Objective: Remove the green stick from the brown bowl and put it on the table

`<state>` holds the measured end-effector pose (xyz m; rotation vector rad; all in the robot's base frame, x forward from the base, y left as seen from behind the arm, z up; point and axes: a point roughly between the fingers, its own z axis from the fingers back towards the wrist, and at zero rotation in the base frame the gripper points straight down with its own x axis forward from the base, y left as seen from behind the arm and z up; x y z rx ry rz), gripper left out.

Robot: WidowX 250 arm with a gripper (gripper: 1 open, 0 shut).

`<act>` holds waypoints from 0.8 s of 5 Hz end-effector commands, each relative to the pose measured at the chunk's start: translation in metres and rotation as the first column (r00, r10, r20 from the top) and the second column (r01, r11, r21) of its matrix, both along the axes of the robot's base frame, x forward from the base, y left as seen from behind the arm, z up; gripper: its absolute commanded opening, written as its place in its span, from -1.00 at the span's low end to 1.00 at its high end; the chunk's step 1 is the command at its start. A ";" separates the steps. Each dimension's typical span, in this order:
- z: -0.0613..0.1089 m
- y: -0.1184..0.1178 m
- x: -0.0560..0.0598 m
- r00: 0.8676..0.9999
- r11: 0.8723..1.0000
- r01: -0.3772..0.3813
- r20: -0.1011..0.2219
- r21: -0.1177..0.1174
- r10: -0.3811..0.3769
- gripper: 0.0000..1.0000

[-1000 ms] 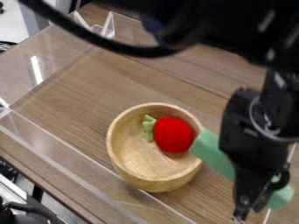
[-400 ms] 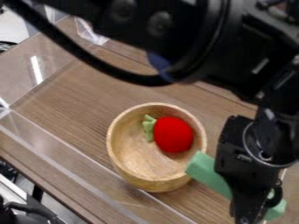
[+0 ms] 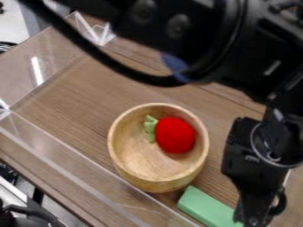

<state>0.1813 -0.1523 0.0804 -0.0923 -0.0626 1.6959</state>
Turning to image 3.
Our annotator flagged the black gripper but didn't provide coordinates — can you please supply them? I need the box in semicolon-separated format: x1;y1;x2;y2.
222;117;293;227

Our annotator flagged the green rectangular block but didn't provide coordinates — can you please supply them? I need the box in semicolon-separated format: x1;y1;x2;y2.
178;185;245;227

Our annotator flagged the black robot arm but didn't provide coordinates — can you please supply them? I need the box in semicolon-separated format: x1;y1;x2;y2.
19;0;303;227

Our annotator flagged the brown wooden bowl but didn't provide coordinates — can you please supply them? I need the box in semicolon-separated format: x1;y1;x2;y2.
108;103;210;193

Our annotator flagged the small light green stick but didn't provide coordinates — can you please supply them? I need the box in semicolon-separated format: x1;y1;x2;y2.
143;115;159;143

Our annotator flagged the red plush ball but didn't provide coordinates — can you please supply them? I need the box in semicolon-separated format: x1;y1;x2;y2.
155;117;195;154

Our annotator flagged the black cable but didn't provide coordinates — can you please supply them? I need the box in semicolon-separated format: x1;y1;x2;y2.
0;203;60;227

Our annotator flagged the grey table leg post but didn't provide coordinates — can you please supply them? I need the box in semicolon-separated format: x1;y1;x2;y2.
19;4;50;36

